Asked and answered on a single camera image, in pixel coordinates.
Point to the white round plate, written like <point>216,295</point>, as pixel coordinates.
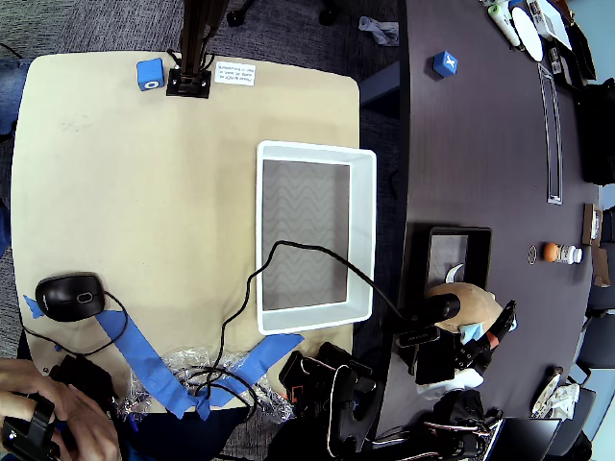
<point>527,31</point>

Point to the white box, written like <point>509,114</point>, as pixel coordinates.
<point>548,19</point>

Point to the blue foam cube X print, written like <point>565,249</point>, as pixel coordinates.
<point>444,63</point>

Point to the tan plush toy blue hands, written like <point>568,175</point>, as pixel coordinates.
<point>473,302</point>

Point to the wide blue tape strip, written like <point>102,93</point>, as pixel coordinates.
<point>269,353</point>

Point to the crumpled white paper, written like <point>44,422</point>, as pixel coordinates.
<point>559,401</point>

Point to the clear crumpled plastic wrap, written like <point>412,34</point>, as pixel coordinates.
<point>187,357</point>

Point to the white pill bottle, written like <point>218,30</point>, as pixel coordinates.
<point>569,254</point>

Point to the white printed label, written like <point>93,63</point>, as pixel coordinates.
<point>235,73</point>

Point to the white tube green cap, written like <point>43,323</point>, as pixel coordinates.
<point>503,21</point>

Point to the person right hand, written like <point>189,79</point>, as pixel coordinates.
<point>91,432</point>

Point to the dark laptop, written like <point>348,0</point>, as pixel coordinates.
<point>528,437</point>

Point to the orange egg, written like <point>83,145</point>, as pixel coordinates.
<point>550,251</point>

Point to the long blue tape strip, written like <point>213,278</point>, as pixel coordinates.
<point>139,355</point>

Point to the black leader arm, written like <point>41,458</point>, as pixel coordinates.
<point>86,379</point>

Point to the blue foam cube O print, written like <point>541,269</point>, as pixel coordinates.
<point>150,72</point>

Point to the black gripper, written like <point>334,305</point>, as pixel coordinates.
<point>481,347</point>

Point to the black webcam with mount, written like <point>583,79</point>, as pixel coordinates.
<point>418,337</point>

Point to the small blue tape piece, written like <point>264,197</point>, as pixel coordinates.
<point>33,307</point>

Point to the grey wavy liner mat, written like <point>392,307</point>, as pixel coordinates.
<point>302,216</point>
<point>447,254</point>

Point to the person left hand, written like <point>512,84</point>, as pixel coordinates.
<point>24,379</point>

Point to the black camera stand post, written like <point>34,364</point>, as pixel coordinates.
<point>194,43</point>

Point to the black computer mouse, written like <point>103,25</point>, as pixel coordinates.
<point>67,298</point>

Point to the grey cloth rag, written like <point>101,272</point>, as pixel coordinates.
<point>382,30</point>

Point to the black plastic tray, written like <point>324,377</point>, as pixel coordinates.
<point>480,259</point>

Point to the white plastic bin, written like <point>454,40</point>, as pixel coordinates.
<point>362,201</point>

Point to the brown cardboard box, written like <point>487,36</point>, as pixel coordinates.
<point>592,225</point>

